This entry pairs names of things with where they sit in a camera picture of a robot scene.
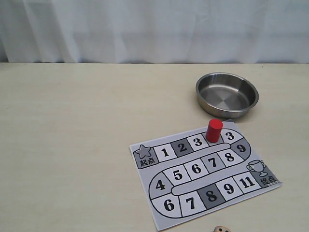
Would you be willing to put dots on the printed paper game board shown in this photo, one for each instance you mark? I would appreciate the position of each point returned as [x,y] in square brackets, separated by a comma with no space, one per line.
[185,177]

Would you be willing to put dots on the red cylinder game piece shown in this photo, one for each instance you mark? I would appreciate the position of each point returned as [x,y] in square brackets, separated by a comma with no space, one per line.
[214,130]

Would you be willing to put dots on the wooden die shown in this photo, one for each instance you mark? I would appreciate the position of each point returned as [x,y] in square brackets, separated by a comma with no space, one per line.
[221,229]

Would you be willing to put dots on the round stainless steel bowl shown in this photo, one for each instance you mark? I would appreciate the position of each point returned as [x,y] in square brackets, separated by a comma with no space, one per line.
[226,95]

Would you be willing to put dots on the white curtain backdrop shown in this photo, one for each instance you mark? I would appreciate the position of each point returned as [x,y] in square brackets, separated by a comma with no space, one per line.
[154,31]

